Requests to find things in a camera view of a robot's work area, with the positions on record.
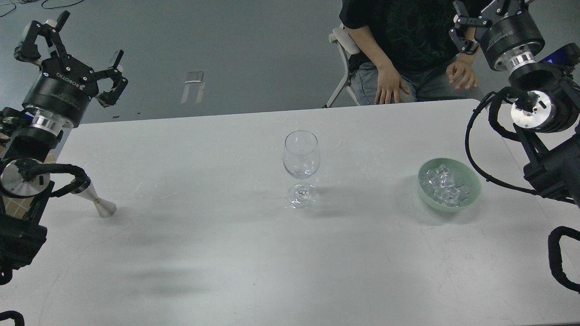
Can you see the person left hand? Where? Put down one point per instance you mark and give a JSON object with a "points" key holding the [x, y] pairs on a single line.
{"points": [[460, 72]]}

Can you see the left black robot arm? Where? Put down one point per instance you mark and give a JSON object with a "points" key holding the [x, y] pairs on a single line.
{"points": [[31, 137]]}

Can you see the white office chair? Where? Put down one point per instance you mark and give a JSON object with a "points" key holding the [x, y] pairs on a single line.
{"points": [[346, 47]]}

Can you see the clear wine glass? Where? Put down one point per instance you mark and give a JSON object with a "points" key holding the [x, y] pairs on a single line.
{"points": [[301, 159]]}

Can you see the green bowl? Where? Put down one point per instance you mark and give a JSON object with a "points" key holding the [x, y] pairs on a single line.
{"points": [[447, 185]]}

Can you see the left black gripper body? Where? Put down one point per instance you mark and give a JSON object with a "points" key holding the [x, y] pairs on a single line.
{"points": [[64, 91]]}

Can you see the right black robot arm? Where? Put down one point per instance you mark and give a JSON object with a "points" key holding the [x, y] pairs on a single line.
{"points": [[539, 108]]}

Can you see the person right hand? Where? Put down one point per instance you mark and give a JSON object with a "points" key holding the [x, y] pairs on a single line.
{"points": [[391, 88]]}

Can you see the person in black shirt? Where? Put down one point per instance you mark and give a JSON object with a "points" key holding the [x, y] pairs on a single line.
{"points": [[409, 35]]}

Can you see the steel double jigger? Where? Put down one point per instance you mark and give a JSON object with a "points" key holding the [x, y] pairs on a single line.
{"points": [[103, 207]]}

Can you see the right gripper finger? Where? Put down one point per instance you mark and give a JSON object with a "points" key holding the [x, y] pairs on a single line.
{"points": [[498, 9], [461, 23]]}

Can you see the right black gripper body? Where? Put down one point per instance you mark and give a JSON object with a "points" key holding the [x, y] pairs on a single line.
{"points": [[505, 33]]}

